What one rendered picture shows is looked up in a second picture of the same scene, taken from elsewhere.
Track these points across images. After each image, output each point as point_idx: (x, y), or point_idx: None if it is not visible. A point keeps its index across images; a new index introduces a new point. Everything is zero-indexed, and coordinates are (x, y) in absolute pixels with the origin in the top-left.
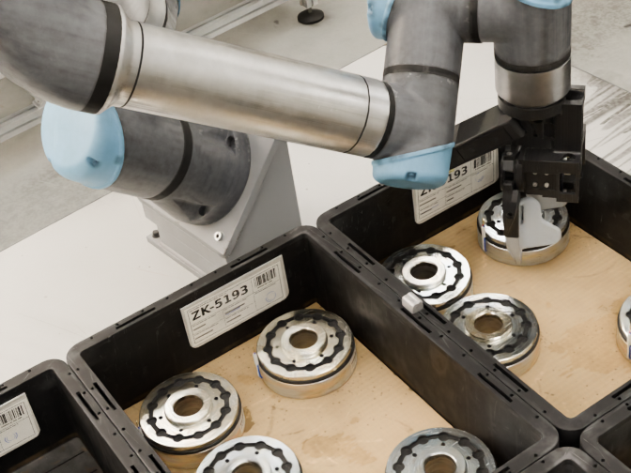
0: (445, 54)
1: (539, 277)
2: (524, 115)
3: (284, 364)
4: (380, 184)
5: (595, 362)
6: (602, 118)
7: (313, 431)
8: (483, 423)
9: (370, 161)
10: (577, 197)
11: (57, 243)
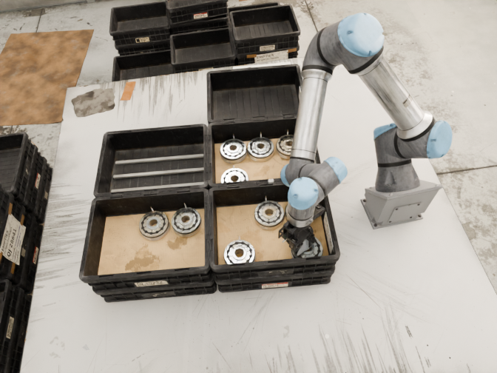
0: (302, 175)
1: (285, 244)
2: None
3: None
4: (328, 200)
5: (245, 236)
6: (397, 371)
7: (271, 169)
8: None
9: (416, 271)
10: (278, 237)
11: (421, 168)
